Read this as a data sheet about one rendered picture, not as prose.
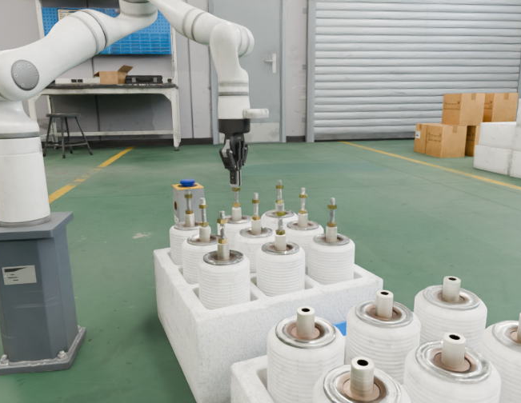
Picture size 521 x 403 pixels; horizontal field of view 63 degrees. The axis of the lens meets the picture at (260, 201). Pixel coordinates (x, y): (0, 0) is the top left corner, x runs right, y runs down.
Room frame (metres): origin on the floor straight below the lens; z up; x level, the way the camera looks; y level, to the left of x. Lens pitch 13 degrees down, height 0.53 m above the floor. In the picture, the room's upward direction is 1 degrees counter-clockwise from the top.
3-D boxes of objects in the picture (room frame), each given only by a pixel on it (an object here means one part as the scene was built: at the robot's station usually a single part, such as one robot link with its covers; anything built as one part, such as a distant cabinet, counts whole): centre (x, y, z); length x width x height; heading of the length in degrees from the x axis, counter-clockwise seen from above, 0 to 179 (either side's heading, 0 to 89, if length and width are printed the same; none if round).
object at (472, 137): (4.25, -2.16, 0.15); 0.30 x 0.24 x 0.30; 8
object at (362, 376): (0.37, -0.10, 0.26); 0.02 x 0.02 x 0.03
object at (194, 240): (0.85, 0.12, 0.25); 0.08 x 0.08 x 0.01
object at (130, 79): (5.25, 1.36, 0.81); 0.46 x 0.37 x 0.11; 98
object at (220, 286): (0.74, 0.07, 0.16); 0.10 x 0.10 x 0.18
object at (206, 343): (0.90, 0.01, 0.09); 0.39 x 0.39 x 0.18; 24
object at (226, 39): (1.00, 0.06, 0.62); 0.09 x 0.07 x 0.15; 148
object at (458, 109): (4.22, -1.99, 0.45); 0.30 x 0.24 x 0.30; 9
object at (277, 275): (0.79, -0.04, 0.16); 0.10 x 0.10 x 0.18
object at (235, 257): (0.74, 0.07, 0.25); 0.08 x 0.08 x 0.01
